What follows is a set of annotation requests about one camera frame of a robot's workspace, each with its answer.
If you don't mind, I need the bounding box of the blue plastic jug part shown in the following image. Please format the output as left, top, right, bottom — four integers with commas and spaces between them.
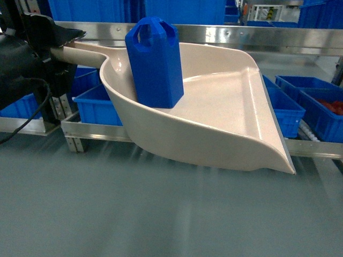
125, 17, 184, 109

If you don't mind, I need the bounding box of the blue bin with red parts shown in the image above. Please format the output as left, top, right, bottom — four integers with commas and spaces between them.
275, 75, 342, 143

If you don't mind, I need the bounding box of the black cable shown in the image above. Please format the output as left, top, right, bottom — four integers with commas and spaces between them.
0, 77, 52, 145

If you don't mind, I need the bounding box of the beige plastic dustpan tray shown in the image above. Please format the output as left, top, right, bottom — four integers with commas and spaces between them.
51, 42, 295, 174

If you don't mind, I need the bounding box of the blue bin right front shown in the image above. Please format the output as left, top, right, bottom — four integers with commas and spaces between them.
263, 75, 305, 138

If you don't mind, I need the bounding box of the blue bin left front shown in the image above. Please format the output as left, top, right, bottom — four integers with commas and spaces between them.
73, 84, 123, 126

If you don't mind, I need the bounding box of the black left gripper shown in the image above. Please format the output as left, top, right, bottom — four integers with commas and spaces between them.
21, 13, 86, 125

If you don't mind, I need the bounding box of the steel shelf rack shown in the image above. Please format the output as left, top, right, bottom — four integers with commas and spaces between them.
0, 0, 343, 160

